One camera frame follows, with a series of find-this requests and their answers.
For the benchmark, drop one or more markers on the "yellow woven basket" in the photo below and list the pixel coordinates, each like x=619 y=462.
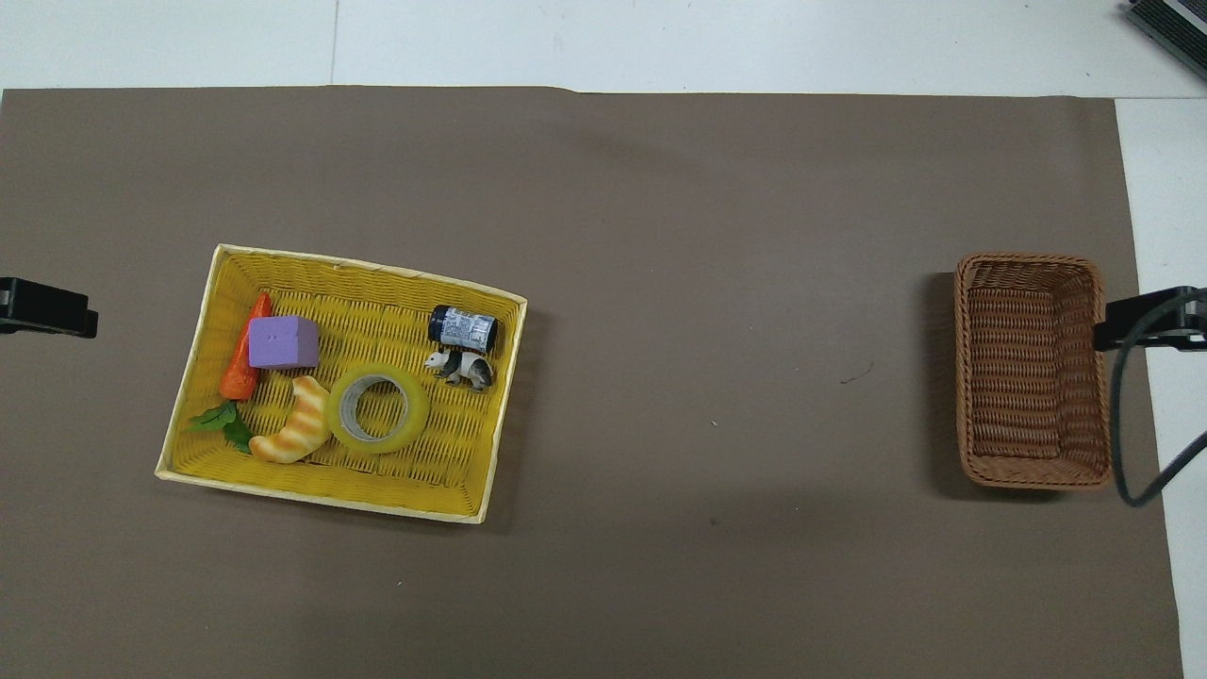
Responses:
x=443 y=453

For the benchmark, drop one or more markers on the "yellow tape roll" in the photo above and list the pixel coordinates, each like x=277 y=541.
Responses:
x=417 y=413

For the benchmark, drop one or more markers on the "brown wicker basket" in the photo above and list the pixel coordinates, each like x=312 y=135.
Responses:
x=1028 y=377

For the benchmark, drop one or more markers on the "dark labelled small jar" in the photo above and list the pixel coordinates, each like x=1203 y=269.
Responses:
x=462 y=329

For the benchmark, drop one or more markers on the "toy panda figure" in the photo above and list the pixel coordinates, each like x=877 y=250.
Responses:
x=464 y=366

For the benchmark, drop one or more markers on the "toy croissant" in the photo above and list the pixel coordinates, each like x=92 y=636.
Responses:
x=300 y=429

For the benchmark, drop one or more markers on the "purple foam block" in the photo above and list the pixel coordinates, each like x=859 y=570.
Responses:
x=281 y=342

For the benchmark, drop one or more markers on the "orange toy carrot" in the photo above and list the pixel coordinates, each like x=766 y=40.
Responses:
x=239 y=372

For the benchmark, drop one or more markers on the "black stand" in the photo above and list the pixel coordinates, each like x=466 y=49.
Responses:
x=1132 y=321
x=42 y=308

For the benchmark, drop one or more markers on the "dark grey ribbed device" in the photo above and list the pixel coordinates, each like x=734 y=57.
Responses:
x=1174 y=21

